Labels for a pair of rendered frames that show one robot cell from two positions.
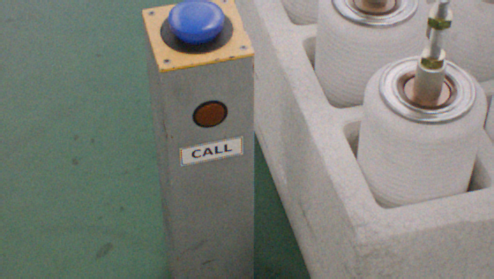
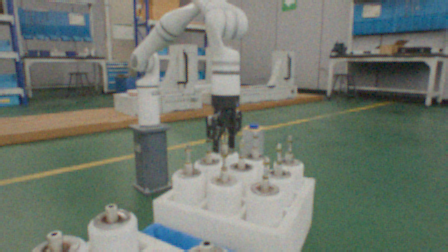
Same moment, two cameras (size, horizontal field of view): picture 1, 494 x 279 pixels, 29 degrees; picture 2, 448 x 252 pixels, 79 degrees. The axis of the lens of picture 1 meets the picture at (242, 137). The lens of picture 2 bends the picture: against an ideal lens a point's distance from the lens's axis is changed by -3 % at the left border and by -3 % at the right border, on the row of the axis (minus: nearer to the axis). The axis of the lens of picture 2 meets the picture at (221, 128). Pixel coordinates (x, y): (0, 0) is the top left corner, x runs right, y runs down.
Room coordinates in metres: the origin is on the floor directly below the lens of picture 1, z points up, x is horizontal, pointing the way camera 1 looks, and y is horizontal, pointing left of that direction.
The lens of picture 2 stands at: (1.20, -0.89, 0.56)
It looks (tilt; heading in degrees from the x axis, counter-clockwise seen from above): 12 degrees down; 132
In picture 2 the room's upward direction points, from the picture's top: straight up
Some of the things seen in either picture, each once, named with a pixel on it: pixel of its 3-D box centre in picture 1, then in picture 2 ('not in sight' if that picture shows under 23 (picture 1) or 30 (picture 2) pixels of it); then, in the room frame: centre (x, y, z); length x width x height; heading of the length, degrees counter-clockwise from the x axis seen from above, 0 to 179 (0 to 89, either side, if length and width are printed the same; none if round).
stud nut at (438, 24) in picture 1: (439, 18); not in sight; (0.55, -0.14, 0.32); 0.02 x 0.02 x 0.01; 45
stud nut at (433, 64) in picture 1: (432, 57); not in sight; (0.55, -0.14, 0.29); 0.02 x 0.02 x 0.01; 45
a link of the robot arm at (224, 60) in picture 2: not in sight; (222, 42); (0.72, -0.35, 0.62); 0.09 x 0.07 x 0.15; 62
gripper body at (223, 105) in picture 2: not in sight; (225, 109); (0.72, -0.34, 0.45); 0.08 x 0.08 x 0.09
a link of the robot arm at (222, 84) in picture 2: not in sight; (219, 81); (0.70, -0.34, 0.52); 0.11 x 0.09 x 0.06; 7
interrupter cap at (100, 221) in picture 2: not in sight; (112, 219); (0.68, -0.65, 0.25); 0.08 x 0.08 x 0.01
